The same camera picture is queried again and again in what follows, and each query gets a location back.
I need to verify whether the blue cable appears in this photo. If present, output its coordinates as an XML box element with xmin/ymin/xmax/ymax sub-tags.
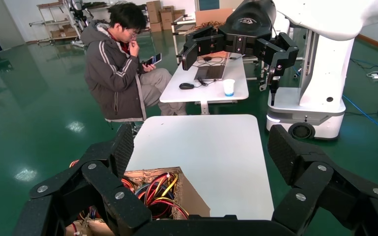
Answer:
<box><xmin>341</xmin><ymin>94</ymin><xmax>378</xmax><ymax>141</ymax></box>

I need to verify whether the white desk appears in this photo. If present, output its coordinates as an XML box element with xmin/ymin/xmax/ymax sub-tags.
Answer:
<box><xmin>159</xmin><ymin>52</ymin><xmax>250</xmax><ymax>115</ymax></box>

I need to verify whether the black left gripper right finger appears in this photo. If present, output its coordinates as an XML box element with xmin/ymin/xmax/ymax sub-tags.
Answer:
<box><xmin>267</xmin><ymin>124</ymin><xmax>378</xmax><ymax>236</ymax></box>

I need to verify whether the coloured cable power supply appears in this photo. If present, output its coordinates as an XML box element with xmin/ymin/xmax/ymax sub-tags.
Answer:
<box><xmin>120</xmin><ymin>177</ymin><xmax>137</xmax><ymax>193</ymax></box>
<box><xmin>135</xmin><ymin>173</ymin><xmax>189</xmax><ymax>220</ymax></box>

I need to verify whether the smartphone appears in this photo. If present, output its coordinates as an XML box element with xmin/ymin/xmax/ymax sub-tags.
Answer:
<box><xmin>145</xmin><ymin>53</ymin><xmax>162</xmax><ymax>67</ymax></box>

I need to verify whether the seated person gray jacket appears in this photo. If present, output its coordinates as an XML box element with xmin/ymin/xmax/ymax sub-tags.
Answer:
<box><xmin>80</xmin><ymin>2</ymin><xmax>188</xmax><ymax>124</ymax></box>

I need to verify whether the white robot torso and base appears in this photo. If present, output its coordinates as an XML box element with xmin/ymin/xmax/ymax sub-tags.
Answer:
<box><xmin>266</xmin><ymin>30</ymin><xmax>355</xmax><ymax>141</ymax></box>

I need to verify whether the gray laptop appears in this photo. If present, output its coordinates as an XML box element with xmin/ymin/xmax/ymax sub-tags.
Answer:
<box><xmin>193</xmin><ymin>52</ymin><xmax>230</xmax><ymax>82</ymax></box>

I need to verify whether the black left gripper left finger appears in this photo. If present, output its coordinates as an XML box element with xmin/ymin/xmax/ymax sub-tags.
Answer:
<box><xmin>13</xmin><ymin>123</ymin><xmax>152</xmax><ymax>236</ymax></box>

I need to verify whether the white paper cup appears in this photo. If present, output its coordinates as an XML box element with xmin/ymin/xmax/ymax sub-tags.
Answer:
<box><xmin>222</xmin><ymin>79</ymin><xmax>236</xmax><ymax>97</ymax></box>

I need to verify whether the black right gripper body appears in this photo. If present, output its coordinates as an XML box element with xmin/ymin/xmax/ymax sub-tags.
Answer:
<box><xmin>218</xmin><ymin>0</ymin><xmax>277</xmax><ymax>55</ymax></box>

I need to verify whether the brown cardboard sheet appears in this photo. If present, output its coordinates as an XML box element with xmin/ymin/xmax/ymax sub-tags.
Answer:
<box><xmin>194</xmin><ymin>8</ymin><xmax>235</xmax><ymax>29</ymax></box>

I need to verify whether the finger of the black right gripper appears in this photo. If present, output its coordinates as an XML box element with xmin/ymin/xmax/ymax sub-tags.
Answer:
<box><xmin>182</xmin><ymin>25</ymin><xmax>225</xmax><ymax>71</ymax></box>
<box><xmin>255</xmin><ymin>32</ymin><xmax>300</xmax><ymax>86</ymax></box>

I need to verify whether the cardboard box with dividers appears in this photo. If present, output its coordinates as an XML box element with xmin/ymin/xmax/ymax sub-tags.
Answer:
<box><xmin>65</xmin><ymin>167</ymin><xmax>211</xmax><ymax>236</ymax></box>

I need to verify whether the white shelf cart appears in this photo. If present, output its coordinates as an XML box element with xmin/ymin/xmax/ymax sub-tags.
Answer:
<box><xmin>29</xmin><ymin>1</ymin><xmax>83</xmax><ymax>43</ymax></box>

